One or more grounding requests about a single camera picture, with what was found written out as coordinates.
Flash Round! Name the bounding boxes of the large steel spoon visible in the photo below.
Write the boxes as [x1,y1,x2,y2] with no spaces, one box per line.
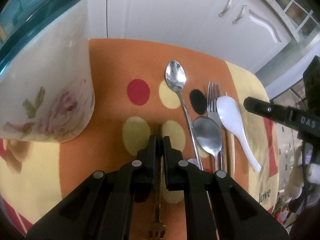
[193,116,222,172]

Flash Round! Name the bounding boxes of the white ceramic soup spoon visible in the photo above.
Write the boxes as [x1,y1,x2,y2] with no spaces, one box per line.
[216,96,261,173]

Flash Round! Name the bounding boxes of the dark handled fork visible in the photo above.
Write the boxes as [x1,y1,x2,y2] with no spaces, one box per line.
[149,124,166,239]

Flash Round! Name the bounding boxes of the steel fork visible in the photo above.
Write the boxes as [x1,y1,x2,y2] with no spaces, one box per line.
[207,81,227,172]

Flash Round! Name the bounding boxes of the small steel spoon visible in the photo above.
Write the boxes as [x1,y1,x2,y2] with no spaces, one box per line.
[165,60,203,171]

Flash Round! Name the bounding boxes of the floral ceramic utensil cup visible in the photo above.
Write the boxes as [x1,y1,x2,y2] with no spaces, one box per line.
[1,0,95,142]

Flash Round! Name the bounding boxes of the white kitchen cabinets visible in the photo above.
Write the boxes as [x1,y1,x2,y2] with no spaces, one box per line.
[88,0,292,73]

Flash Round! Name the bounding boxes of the right hand white glove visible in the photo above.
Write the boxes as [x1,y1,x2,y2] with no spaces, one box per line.
[283,147,320,208]

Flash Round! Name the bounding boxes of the wooden chopstick on mat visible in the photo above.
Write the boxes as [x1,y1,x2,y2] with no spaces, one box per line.
[226,130,235,178]

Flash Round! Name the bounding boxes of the orange yellow patterned mat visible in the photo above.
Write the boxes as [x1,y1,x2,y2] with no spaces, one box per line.
[1,39,279,239]

